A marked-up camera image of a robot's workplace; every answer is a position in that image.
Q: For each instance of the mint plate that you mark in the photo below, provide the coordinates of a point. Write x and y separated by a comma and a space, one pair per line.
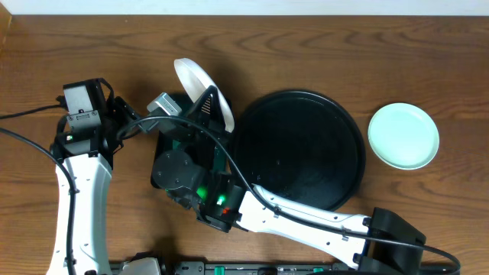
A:
403, 136

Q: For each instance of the green scrub sponge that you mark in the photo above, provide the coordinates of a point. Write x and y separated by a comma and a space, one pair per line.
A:
175, 145

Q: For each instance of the dark green rectangular tray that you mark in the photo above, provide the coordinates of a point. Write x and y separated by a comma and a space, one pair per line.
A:
196, 154

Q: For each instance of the white pinkish plate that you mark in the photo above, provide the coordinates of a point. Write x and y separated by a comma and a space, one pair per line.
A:
195, 80

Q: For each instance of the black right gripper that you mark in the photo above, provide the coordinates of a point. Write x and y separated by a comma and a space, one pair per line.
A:
205, 115

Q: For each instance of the black round tray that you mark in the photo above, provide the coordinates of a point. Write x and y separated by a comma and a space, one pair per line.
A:
302, 146

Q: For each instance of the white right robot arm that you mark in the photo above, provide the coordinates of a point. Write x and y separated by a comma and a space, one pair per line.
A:
381, 243

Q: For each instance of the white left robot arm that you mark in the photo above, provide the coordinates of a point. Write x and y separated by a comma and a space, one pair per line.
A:
83, 147

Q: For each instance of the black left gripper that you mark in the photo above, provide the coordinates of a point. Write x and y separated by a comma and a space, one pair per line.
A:
120, 111

